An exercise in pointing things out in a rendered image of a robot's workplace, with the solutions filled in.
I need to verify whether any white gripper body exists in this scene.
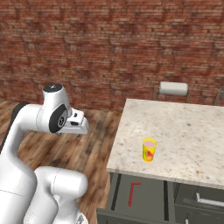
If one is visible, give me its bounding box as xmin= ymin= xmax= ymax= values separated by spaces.
xmin=59 ymin=115 xmax=90 ymax=136

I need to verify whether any chair with white backrest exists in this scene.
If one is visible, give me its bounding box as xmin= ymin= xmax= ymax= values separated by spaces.
xmin=153 ymin=80 xmax=191 ymax=104

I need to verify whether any yellow smoothie cup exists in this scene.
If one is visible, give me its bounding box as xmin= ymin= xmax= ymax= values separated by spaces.
xmin=142 ymin=137 xmax=158 ymax=163

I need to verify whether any dark grey open drawer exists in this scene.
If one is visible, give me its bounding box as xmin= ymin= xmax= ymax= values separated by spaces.
xmin=96 ymin=171 xmax=177 ymax=224

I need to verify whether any dark grey drawer front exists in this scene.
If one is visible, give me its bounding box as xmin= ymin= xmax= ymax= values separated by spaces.
xmin=174 ymin=203 xmax=224 ymax=224
xmin=173 ymin=182 xmax=224 ymax=208

